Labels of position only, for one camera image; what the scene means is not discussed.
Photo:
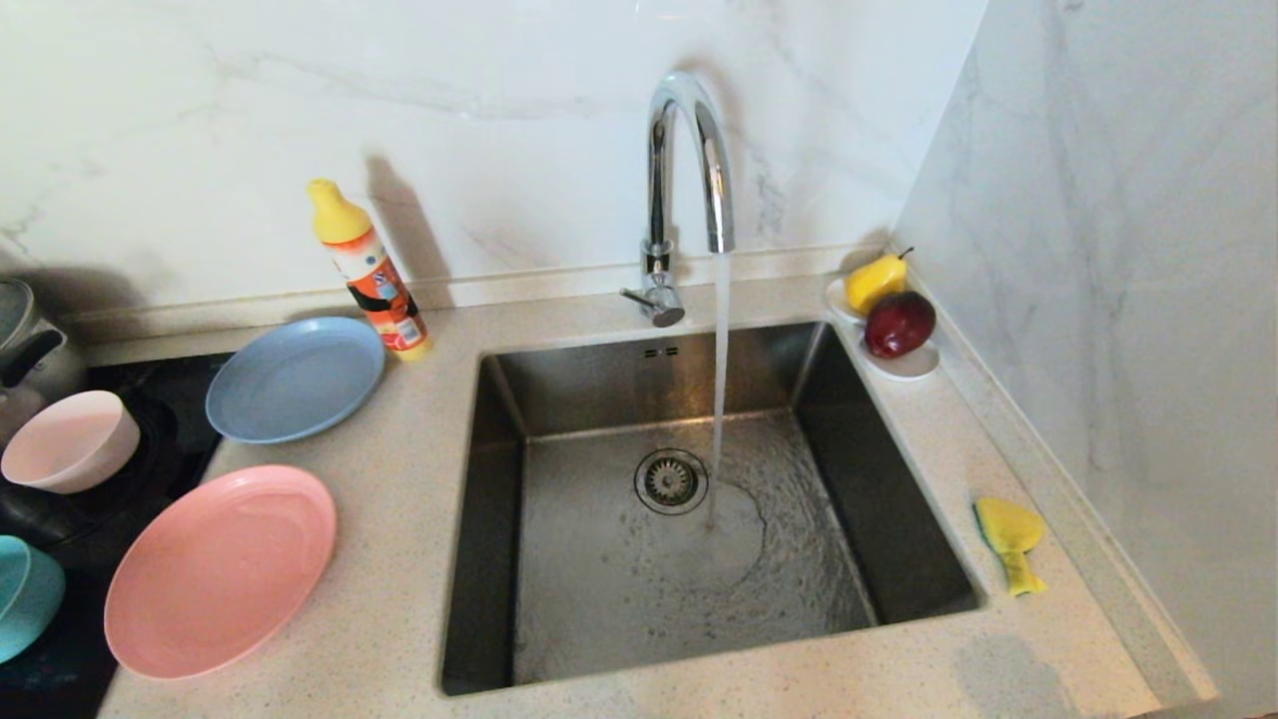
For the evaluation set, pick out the chrome gooseneck faucet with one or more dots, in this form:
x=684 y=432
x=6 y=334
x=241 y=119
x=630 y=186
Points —
x=656 y=180

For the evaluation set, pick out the orange dish soap bottle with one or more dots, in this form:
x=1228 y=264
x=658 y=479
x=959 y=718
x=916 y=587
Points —
x=384 y=290

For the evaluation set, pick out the blue grey plate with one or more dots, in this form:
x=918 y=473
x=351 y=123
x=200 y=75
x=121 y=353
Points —
x=295 y=379

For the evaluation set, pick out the yellow green sponge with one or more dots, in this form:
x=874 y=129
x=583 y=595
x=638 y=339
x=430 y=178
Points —
x=1008 y=524

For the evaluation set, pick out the pink plate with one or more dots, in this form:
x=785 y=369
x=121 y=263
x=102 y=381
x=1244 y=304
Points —
x=220 y=569

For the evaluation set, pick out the pale pink bowl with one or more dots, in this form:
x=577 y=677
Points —
x=70 y=439

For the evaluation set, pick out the teal bowl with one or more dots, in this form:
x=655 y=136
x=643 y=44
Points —
x=25 y=599

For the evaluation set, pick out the stainless steel sink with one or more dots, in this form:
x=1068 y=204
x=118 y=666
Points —
x=619 y=599

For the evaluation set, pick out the round metal drain strainer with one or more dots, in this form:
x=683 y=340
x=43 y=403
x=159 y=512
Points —
x=671 y=480

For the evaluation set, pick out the yellow pear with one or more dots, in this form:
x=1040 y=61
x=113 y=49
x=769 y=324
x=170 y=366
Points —
x=876 y=283

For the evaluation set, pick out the dark red apple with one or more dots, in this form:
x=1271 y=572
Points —
x=899 y=324

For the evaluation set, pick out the small white dish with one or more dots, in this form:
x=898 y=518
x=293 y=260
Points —
x=909 y=368

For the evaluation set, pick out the black induction cooktop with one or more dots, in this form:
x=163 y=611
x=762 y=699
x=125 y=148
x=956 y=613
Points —
x=150 y=439

